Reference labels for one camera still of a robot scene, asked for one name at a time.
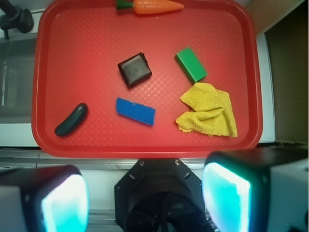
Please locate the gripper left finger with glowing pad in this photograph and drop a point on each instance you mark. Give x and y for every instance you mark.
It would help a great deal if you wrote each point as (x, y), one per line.
(48, 199)

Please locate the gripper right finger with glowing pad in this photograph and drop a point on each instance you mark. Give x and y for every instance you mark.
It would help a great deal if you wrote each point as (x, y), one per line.
(263, 189)

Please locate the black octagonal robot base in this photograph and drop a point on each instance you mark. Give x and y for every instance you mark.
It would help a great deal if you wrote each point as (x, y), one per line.
(160, 195)

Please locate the dark green plastic pickle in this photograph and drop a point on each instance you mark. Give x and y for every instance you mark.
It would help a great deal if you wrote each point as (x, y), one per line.
(72, 121)

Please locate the yellow microfiber cloth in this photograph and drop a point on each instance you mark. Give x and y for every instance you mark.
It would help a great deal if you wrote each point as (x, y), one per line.
(211, 112)

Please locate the red plastic tray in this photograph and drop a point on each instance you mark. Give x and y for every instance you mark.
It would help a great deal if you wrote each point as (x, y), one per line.
(80, 43)

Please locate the blue sponge piece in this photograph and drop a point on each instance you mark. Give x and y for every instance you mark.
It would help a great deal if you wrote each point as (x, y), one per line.
(136, 111)

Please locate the grey sink basin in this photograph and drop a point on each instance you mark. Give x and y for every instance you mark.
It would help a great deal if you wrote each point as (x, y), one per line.
(16, 80)

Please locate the green rectangular block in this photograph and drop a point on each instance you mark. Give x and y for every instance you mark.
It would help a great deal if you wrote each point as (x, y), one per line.
(191, 65)

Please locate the black square block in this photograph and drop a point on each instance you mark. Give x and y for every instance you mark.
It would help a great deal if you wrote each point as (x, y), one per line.
(135, 69)

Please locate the black clamp knob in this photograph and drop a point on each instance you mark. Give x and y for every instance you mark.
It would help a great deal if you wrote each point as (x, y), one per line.
(15, 18)

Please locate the orange plastic carrot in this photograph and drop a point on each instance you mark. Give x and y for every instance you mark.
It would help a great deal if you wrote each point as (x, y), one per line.
(148, 7)

